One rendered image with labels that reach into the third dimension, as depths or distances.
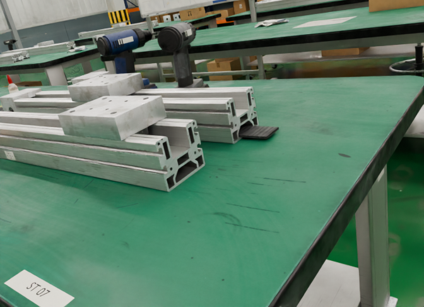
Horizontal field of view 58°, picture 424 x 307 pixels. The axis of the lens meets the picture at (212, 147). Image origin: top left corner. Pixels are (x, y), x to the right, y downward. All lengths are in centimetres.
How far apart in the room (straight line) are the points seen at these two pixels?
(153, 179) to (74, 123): 18
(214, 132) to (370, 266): 56
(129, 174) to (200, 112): 20
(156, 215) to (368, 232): 61
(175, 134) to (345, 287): 76
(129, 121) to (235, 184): 20
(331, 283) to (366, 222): 29
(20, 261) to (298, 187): 38
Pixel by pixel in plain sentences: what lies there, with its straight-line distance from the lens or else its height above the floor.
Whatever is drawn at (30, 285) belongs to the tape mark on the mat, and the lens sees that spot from 52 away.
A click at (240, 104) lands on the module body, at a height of 84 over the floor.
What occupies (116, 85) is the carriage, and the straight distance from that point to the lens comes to 94.
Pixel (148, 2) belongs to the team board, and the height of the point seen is 109.
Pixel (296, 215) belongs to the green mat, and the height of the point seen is 78.
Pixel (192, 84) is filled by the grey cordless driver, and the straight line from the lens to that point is 100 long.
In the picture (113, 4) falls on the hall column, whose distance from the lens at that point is 951.
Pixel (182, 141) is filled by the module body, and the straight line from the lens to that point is 64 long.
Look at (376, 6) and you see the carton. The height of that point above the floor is 81.
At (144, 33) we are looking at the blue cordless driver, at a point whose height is 98.
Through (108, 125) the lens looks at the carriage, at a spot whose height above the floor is 89.
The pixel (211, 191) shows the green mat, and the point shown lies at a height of 78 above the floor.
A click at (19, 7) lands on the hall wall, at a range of 1391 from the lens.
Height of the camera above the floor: 105
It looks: 21 degrees down
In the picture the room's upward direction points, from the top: 12 degrees counter-clockwise
